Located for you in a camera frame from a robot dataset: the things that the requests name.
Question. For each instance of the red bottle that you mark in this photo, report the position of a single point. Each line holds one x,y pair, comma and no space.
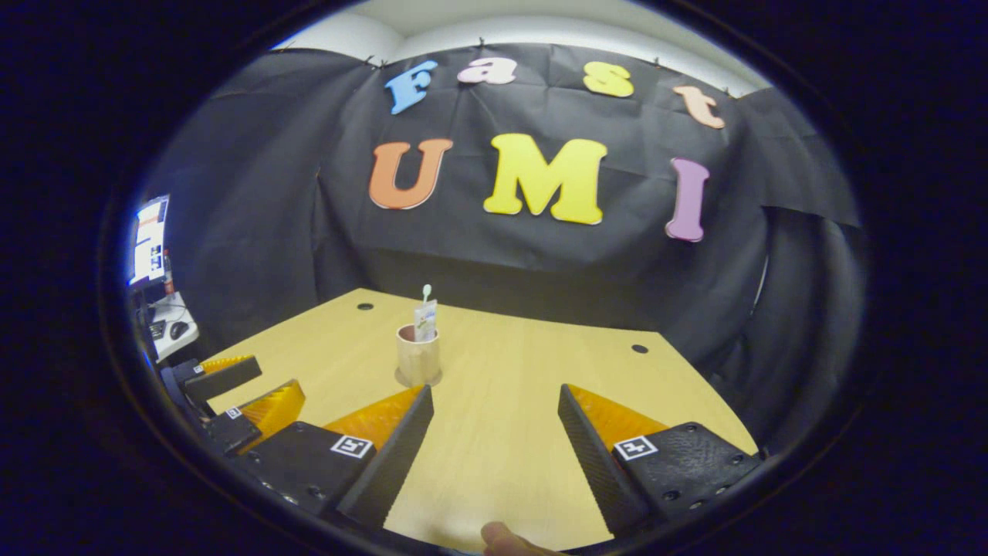
167,278

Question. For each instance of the white side desk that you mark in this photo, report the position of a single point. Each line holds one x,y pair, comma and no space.
166,309

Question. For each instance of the white toothpaste tube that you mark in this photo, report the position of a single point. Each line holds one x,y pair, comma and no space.
425,320

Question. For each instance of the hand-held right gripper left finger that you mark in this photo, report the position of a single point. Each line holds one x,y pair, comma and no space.
397,463

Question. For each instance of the computer monitor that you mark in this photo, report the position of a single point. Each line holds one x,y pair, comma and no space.
150,239

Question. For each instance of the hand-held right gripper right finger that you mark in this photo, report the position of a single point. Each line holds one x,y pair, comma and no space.
598,463

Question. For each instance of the beige cup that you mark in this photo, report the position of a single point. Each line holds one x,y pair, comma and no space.
417,359

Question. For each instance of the black keyboard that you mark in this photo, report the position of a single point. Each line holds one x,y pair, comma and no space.
157,330

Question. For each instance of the wooden desktop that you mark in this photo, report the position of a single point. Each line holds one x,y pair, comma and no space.
502,371

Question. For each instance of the black computer mouse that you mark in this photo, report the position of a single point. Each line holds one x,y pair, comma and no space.
179,330

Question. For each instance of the black backdrop cloth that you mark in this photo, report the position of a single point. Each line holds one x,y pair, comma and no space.
270,193

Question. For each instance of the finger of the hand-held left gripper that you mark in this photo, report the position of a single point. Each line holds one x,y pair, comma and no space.
270,409
224,378

